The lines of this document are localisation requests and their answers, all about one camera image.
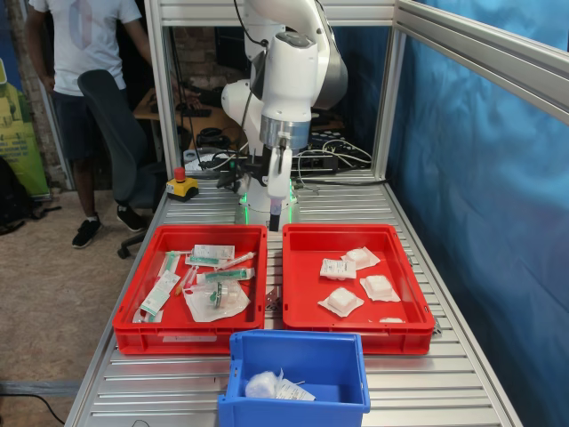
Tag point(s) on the green printed banner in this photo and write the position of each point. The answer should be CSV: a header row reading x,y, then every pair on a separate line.
x,y
22,147

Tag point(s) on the dark grey office chair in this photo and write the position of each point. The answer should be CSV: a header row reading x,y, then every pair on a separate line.
x,y
115,133

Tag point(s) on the wooden desk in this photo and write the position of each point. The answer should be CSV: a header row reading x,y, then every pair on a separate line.
x,y
144,109

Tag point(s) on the printed white paper packet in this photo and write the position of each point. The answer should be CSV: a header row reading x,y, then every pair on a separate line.
x,y
293,391

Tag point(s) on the black backpack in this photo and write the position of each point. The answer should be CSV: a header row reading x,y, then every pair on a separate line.
x,y
11,195

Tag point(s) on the person in white shirt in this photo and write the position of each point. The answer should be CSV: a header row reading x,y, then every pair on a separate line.
x,y
84,44

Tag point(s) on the red box with syringes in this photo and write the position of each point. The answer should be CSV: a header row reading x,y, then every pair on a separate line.
x,y
133,338

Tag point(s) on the black headphones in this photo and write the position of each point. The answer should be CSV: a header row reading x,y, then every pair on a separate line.
x,y
213,133

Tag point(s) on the cotton wool bag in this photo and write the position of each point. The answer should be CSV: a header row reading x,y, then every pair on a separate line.
x,y
260,386

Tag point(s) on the short green syringe packet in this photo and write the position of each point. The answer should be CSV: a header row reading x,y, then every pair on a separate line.
x,y
200,260

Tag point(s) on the narrow green syringe packet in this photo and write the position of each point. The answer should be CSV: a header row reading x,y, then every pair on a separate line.
x,y
171,262

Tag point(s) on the clear packet with green print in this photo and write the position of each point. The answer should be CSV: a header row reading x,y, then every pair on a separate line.
x,y
151,316

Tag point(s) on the round gauze bandage packet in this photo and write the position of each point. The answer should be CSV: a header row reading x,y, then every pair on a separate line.
x,y
358,257

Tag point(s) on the red box with bandages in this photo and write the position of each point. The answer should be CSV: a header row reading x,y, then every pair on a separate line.
x,y
302,267

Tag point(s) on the black power strip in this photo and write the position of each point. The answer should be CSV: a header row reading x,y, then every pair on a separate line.
x,y
320,162

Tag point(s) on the red tipped syringe packet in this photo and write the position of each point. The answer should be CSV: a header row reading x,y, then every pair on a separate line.
x,y
186,278

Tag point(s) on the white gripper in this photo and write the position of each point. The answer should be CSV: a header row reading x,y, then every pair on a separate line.
x,y
279,178

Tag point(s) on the blue curtain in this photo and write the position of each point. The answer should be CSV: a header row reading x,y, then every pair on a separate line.
x,y
489,222

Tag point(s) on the wide green syringe packet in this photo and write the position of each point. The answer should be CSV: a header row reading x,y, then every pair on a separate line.
x,y
222,276

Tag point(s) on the long white green packet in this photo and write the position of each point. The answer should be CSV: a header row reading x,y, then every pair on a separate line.
x,y
157,295

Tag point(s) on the blue plastic box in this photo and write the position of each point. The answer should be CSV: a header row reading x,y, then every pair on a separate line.
x,y
311,413

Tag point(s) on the yellow emergency stop button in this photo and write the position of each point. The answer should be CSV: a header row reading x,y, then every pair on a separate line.
x,y
182,189

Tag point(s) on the square gauze bandage packet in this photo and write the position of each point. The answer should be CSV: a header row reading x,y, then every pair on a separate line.
x,y
378,287
340,301

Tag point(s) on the metal corner bracket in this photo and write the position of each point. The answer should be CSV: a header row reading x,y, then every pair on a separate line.
x,y
273,302
438,327

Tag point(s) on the clear plastic syringe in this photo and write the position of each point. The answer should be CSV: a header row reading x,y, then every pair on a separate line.
x,y
235,260

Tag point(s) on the dark computer monitor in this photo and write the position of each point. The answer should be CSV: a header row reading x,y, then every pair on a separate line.
x,y
229,44

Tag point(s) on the white dotted board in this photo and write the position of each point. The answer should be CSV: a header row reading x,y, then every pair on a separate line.
x,y
193,160

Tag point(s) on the aluminium profile frame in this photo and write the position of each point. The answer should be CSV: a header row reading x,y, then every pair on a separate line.
x,y
160,89

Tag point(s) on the large pouch with filter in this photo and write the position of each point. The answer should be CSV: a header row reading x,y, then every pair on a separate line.
x,y
200,309

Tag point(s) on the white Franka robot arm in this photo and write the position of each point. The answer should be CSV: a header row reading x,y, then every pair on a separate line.
x,y
289,71

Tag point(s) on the printed label bandage packet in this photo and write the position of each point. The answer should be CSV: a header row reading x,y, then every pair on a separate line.
x,y
338,268

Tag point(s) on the white printed flat packet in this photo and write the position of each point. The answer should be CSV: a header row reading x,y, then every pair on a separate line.
x,y
215,252

